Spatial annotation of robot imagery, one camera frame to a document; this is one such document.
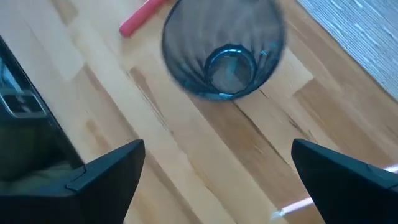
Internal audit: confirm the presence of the grey woven placemat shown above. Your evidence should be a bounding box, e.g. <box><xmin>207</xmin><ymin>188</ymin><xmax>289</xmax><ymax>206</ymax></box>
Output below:
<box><xmin>297</xmin><ymin>0</ymin><xmax>398</xmax><ymax>102</ymax></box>

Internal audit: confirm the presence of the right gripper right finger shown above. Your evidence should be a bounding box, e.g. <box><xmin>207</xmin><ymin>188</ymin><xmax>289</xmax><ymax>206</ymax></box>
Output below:
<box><xmin>291</xmin><ymin>138</ymin><xmax>398</xmax><ymax>224</ymax></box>

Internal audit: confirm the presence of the dark glass cup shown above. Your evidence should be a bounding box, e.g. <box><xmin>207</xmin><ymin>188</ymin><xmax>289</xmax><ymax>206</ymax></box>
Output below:
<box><xmin>161</xmin><ymin>0</ymin><xmax>285</xmax><ymax>101</ymax></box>

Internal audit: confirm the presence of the dark device at left edge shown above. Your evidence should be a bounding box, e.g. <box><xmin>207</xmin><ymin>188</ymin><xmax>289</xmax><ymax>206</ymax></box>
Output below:
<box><xmin>0</xmin><ymin>35</ymin><xmax>86</xmax><ymax>187</ymax></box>

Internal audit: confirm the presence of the red-handled metal fork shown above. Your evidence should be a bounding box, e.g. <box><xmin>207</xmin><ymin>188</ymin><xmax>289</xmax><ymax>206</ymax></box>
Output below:
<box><xmin>119</xmin><ymin>0</ymin><xmax>169</xmax><ymax>38</ymax></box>

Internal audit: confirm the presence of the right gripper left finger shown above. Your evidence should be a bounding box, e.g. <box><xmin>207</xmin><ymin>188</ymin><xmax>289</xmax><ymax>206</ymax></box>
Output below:
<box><xmin>0</xmin><ymin>139</ymin><xmax>146</xmax><ymax>224</ymax></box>

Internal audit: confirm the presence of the pink straw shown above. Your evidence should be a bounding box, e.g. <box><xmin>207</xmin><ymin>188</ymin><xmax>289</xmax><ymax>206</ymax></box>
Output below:
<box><xmin>270</xmin><ymin>164</ymin><xmax>398</xmax><ymax>220</ymax></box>

